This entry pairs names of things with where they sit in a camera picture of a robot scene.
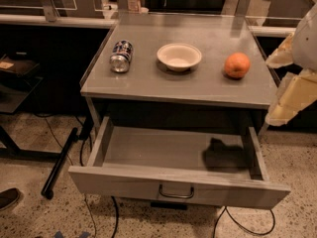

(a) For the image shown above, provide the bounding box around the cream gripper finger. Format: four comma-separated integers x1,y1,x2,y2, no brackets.
265,33,294,68
264,69,317,127

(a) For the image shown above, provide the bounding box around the grey top drawer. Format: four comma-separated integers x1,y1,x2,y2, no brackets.
69,117,290,209

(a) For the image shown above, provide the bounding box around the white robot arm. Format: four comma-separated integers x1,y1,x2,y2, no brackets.
265,4,317,126

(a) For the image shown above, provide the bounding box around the grey drawer cabinet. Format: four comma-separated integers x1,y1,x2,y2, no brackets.
81,14,276,128

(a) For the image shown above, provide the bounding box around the orange fruit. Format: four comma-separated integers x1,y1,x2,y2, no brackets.
224,53,251,79

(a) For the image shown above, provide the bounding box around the white paper bowl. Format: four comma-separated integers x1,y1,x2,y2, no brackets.
157,43,202,72

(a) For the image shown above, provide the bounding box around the blue soda can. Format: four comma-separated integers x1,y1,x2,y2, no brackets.
109,40,134,73

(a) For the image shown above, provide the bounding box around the dark side cart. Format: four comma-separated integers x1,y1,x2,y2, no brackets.
0,52,43,114

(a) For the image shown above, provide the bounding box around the black metal bar stand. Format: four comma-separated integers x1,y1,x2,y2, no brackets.
41,128,77,200

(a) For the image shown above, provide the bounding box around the dark shoe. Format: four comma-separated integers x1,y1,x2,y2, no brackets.
0,187,21,210

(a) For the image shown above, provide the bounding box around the black floor cable right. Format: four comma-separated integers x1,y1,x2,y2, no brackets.
212,205,276,238

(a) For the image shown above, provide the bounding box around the black floor cable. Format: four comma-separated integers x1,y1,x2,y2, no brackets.
212,205,276,238
78,116,120,238

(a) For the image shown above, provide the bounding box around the black top drawer handle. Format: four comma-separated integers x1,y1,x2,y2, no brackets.
158,184,195,199

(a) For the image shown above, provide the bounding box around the black floor cable left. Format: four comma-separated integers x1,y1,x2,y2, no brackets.
78,116,120,238

